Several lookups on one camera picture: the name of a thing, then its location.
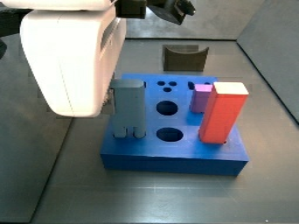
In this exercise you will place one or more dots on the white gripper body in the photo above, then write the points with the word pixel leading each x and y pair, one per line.
pixel 72 48

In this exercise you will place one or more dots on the light blue square-circle object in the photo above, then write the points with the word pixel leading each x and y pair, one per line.
pixel 129 107

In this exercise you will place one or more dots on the black curved regrasp fixture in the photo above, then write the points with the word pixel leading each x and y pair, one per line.
pixel 184 58

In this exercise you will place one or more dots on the blue foam peg board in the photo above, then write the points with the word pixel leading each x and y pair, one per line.
pixel 171 147

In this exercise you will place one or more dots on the purple block peg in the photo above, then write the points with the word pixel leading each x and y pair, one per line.
pixel 199 98

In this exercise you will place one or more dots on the red tall block peg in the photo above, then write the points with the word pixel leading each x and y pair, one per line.
pixel 225 101

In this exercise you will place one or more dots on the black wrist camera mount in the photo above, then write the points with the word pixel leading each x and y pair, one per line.
pixel 169 10

